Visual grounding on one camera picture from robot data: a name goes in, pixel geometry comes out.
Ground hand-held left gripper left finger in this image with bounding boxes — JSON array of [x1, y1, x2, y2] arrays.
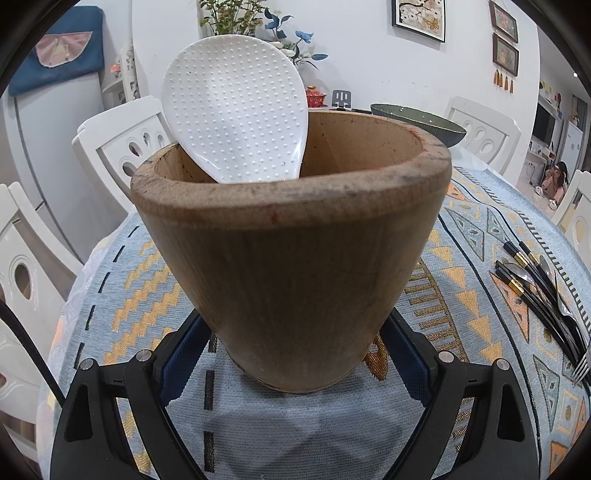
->
[[50, 310, 213, 480]]

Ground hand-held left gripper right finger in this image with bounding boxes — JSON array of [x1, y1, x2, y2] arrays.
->
[[385, 310, 541, 480]]

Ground black chopstick gold band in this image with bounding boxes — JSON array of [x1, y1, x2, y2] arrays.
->
[[503, 241, 561, 301], [495, 272, 580, 370], [516, 240, 573, 324], [495, 261, 580, 363]]

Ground wooden utensil holder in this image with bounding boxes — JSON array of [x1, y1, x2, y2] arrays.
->
[[130, 110, 452, 394]]

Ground white dotted rice paddle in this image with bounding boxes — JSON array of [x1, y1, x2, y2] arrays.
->
[[161, 34, 308, 184]]

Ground patterned blue tablecloth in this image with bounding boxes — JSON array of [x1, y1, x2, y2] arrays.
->
[[37, 164, 591, 480]]

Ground white dining chair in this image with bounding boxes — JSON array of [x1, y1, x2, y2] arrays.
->
[[444, 96, 522, 176], [0, 181, 84, 425], [551, 170, 591, 245], [71, 96, 178, 210]]

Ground white refrigerator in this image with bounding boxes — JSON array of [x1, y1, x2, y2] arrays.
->
[[0, 71, 116, 266]]

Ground dark green bowl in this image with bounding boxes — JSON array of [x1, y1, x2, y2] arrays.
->
[[370, 103, 468, 147]]

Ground television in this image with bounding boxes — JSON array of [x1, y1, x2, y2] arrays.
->
[[532, 102, 556, 141]]

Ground small framed picture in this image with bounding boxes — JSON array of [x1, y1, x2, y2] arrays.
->
[[489, 1, 519, 43], [492, 33, 519, 77]]

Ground blue cloth cover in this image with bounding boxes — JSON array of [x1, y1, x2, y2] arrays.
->
[[8, 6, 106, 97]]

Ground blue and white flower bouquet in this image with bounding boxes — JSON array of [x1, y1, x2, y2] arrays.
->
[[264, 8, 329, 71]]

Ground large framed picture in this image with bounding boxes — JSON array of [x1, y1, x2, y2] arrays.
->
[[392, 0, 446, 43]]

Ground black cable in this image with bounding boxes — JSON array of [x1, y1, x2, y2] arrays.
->
[[0, 300, 65, 409]]

